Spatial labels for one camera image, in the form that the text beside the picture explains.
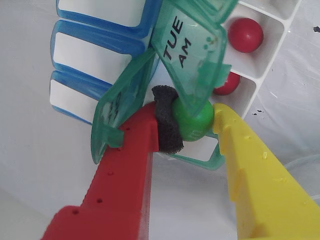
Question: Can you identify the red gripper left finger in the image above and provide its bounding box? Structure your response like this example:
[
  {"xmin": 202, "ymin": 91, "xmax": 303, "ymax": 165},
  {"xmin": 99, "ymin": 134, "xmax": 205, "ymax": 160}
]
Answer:
[{"xmin": 41, "ymin": 85, "xmax": 185, "ymax": 240}]

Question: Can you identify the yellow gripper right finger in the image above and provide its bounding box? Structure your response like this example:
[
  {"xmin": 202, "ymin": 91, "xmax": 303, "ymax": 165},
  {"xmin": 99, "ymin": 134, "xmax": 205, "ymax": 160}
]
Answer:
[{"xmin": 212, "ymin": 103, "xmax": 320, "ymax": 240}]

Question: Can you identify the green candy pill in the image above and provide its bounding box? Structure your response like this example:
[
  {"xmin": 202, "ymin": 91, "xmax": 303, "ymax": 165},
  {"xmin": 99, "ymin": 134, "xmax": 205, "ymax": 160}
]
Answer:
[{"xmin": 171, "ymin": 98, "xmax": 215, "ymax": 142}]

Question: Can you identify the red candy pill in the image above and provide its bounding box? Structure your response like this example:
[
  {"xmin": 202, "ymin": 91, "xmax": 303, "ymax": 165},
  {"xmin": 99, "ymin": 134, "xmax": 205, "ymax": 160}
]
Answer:
[
  {"xmin": 213, "ymin": 71, "xmax": 241, "ymax": 96},
  {"xmin": 227, "ymin": 17, "xmax": 264, "ymax": 53}
]

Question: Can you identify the blue green pill organizer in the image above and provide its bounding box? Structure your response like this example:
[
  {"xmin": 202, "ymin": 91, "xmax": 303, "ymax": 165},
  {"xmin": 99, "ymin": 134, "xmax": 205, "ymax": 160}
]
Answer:
[{"xmin": 49, "ymin": 0, "xmax": 303, "ymax": 171}]

